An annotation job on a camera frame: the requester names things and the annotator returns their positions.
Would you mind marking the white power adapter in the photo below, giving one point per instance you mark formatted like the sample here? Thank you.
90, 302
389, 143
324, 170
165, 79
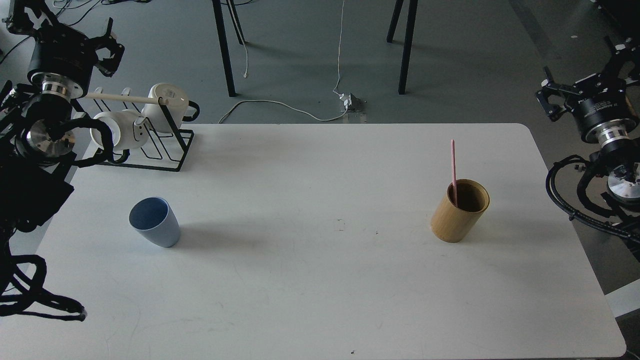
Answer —
351, 103

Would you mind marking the black wire mug rack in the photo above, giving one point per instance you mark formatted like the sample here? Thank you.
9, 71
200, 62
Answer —
162, 152

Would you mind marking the light blue cup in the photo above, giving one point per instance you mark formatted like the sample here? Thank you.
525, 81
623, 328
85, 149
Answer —
154, 219

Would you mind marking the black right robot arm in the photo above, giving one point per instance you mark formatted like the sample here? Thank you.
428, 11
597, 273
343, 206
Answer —
617, 158

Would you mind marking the bamboo cylinder holder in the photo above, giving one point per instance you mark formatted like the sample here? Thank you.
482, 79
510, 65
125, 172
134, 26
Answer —
459, 210

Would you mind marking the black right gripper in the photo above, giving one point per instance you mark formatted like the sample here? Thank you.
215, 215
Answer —
600, 107

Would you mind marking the black table leg left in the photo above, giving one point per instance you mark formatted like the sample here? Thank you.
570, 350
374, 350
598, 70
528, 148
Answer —
220, 28

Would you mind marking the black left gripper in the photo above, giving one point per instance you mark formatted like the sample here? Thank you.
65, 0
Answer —
60, 49

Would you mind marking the white mug upper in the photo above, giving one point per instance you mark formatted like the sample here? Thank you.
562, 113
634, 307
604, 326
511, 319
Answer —
177, 103

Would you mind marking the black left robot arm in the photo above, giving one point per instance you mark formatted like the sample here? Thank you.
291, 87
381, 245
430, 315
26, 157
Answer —
40, 139

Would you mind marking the black table leg right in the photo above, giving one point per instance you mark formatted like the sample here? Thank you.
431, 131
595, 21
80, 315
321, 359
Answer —
412, 15

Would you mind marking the black table leg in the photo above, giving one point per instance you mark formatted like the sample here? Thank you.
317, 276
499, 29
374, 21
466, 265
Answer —
220, 28
412, 15

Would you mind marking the white mug lower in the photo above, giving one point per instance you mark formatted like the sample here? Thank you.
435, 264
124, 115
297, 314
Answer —
128, 128

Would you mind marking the white mug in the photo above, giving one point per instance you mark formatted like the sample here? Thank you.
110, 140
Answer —
177, 103
128, 128

